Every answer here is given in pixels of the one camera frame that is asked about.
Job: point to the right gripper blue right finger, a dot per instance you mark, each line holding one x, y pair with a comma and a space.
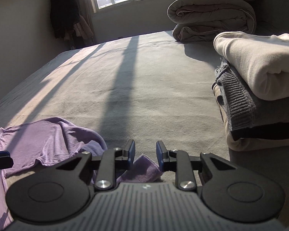
180, 163

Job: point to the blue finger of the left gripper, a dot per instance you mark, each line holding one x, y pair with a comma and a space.
5, 160

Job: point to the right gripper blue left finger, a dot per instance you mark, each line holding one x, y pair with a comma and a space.
113, 160

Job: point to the purple pants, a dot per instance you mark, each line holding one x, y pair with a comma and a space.
45, 142

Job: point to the hanging dark clothes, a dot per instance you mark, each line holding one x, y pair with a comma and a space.
66, 20

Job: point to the folded beige garment bottom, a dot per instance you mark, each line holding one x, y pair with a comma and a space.
244, 144

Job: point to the grey bed sheet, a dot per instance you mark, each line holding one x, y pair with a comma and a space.
146, 88

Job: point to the folded grey garment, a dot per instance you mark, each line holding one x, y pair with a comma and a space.
243, 108

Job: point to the folded black garment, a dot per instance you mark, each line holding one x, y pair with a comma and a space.
276, 131

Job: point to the grey patterned curtain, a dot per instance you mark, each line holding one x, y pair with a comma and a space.
82, 4

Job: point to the folded cream garment top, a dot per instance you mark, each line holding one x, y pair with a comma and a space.
262, 61

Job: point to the folded beige pink quilt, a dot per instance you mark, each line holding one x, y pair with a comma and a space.
203, 20

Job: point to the grey quilted headboard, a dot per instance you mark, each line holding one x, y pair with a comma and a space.
272, 16

